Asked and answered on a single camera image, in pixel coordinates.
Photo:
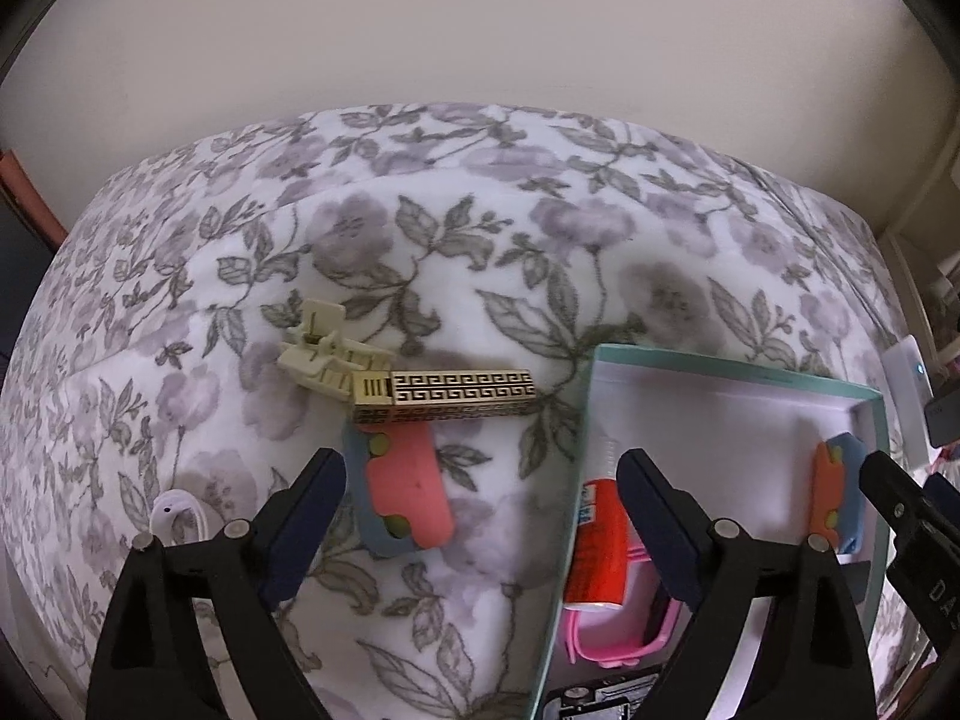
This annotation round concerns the white device with blue light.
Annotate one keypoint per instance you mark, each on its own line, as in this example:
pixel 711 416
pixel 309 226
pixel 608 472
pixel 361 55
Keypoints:
pixel 906 397

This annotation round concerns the red-brown furniture edge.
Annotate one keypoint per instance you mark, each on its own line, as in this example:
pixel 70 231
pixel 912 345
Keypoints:
pixel 30 195

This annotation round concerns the gold patterned bar lighter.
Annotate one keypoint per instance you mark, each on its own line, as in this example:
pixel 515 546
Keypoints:
pixel 450 394

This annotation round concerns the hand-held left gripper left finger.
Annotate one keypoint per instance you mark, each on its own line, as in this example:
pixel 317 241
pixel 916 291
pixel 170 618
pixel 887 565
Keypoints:
pixel 309 514

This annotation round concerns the floral blanket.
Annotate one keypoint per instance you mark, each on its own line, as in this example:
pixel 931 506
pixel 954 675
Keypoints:
pixel 450 240

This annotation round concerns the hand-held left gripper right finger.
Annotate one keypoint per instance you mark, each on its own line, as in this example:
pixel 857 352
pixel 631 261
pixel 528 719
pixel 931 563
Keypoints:
pixel 660 529

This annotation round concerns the pink toy sunglasses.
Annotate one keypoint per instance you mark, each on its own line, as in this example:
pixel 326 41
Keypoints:
pixel 607 634

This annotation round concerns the cream hair claw clip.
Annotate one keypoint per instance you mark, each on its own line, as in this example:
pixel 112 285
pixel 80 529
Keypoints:
pixel 322 356

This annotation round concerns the orange tube with white cap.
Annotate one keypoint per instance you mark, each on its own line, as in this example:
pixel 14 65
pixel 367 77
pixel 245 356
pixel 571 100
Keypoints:
pixel 596 540

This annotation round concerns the orange and blue foam car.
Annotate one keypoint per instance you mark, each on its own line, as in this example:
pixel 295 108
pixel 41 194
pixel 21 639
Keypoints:
pixel 836 495

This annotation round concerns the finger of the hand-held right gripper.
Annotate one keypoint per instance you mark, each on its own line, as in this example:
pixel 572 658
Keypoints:
pixel 892 487

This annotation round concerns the white box with teal rim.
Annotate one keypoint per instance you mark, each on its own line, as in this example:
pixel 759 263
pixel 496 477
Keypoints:
pixel 750 450

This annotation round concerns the pink and blue foam car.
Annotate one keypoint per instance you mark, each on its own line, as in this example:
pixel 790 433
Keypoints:
pixel 405 495

